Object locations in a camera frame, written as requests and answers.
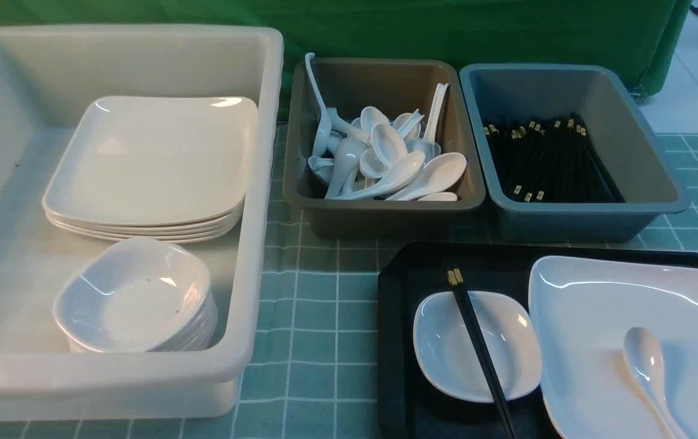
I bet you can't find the small white dish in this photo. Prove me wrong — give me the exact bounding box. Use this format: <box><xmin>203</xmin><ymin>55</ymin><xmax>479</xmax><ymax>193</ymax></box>
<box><xmin>412</xmin><ymin>291</ymin><xmax>542</xmax><ymax>403</ymax></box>

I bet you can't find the large white square plate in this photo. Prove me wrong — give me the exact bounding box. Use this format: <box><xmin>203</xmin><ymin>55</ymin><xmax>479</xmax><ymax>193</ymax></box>
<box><xmin>528</xmin><ymin>255</ymin><xmax>698</xmax><ymax>438</ymax></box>

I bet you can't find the black chopstick pair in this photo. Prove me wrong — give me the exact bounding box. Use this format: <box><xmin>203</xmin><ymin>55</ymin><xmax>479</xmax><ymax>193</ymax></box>
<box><xmin>447</xmin><ymin>268</ymin><xmax>517</xmax><ymax>438</ymax></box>

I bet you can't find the white ceramic spoon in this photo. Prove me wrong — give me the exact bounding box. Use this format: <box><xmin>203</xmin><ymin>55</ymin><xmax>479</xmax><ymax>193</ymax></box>
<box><xmin>622</xmin><ymin>327</ymin><xmax>688</xmax><ymax>438</ymax></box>

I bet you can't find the pile of white spoons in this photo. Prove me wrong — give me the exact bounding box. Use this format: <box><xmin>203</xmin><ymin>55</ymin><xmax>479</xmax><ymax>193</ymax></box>
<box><xmin>304</xmin><ymin>52</ymin><xmax>468</xmax><ymax>202</ymax></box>

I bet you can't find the brown plastic bin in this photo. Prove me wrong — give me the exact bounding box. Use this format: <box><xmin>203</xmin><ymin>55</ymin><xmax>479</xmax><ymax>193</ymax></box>
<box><xmin>282</xmin><ymin>57</ymin><xmax>486</xmax><ymax>239</ymax></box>

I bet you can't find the green checkered tablecloth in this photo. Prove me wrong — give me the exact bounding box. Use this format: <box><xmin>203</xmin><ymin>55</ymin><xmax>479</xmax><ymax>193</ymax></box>
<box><xmin>0</xmin><ymin>127</ymin><xmax>698</xmax><ymax>438</ymax></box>

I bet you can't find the stack of white square plates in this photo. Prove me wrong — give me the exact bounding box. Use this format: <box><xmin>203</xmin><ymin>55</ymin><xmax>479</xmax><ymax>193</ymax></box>
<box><xmin>41</xmin><ymin>96</ymin><xmax>259</xmax><ymax>243</ymax></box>

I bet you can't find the black serving tray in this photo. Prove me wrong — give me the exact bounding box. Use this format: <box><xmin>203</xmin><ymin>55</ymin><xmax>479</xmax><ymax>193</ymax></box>
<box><xmin>377</xmin><ymin>242</ymin><xmax>698</xmax><ymax>438</ymax></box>

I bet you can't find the pile of black chopsticks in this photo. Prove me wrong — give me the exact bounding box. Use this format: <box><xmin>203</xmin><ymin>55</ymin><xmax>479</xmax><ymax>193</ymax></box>
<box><xmin>483</xmin><ymin>112</ymin><xmax>625</xmax><ymax>203</ymax></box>

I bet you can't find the stack of small white dishes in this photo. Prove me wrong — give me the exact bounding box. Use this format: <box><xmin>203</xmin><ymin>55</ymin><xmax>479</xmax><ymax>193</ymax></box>
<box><xmin>52</xmin><ymin>237</ymin><xmax>218</xmax><ymax>353</ymax></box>

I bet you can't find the grey-blue plastic bin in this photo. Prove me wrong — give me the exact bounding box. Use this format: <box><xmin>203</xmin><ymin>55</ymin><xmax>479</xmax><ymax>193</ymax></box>
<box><xmin>459</xmin><ymin>63</ymin><xmax>691</xmax><ymax>243</ymax></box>

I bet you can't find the green backdrop cloth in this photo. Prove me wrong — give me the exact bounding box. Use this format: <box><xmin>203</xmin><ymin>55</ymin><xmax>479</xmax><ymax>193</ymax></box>
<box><xmin>0</xmin><ymin>1</ymin><xmax>691</xmax><ymax>116</ymax></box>

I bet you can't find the large white plastic bin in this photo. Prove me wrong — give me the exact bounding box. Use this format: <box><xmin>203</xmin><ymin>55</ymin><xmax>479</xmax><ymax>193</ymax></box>
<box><xmin>0</xmin><ymin>24</ymin><xmax>283</xmax><ymax>423</ymax></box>

